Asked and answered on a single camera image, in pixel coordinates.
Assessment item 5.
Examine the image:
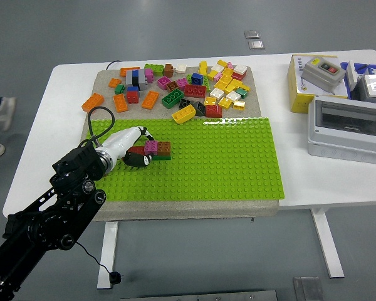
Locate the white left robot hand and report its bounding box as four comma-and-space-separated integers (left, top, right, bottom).
97, 125, 156, 170

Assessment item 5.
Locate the magenta square toy brick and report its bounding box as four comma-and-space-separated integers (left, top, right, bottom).
144, 140, 159, 157

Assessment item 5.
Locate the brown square toy brick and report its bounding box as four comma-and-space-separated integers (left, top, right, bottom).
157, 141, 172, 157

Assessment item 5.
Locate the dark green toy brick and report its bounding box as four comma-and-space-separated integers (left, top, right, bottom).
161, 88, 185, 109

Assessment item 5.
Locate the yellow curved toy brick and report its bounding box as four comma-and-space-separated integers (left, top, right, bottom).
171, 105, 197, 125

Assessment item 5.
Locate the long orange toy brick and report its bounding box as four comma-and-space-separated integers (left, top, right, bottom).
119, 66, 141, 78

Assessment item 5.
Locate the dark grey sloped brick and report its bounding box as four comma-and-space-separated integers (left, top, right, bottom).
193, 100, 207, 117

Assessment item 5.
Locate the green studded baseplate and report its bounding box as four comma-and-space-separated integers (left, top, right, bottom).
86, 116, 286, 202

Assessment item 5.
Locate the grey-brown mat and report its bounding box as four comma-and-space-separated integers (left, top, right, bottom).
80, 65, 280, 222

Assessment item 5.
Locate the white table leg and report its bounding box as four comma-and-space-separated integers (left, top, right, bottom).
96, 221, 119, 290
311, 207, 345, 279

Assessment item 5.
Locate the long metal floor strip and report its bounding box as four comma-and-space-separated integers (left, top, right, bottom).
120, 290, 278, 301

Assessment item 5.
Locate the yellow cardboard box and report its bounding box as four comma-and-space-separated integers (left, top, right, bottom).
286, 55, 352, 114

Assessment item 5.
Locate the square metal floor plate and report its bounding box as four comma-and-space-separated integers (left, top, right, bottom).
293, 276, 325, 301

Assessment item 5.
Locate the white grey panel piece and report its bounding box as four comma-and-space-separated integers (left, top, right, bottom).
345, 60, 358, 90

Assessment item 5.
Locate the blue box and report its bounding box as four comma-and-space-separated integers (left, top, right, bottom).
340, 61, 376, 100

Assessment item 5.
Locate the black power cord with plug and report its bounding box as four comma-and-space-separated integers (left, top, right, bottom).
76, 60, 125, 285

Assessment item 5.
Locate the grey push button switch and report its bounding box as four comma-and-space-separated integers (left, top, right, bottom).
301, 58, 346, 94

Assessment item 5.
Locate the grey enclosure with clear lid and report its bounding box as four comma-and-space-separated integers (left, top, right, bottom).
306, 93, 376, 164

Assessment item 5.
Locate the grey white switch box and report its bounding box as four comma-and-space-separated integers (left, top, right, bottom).
357, 73, 376, 103

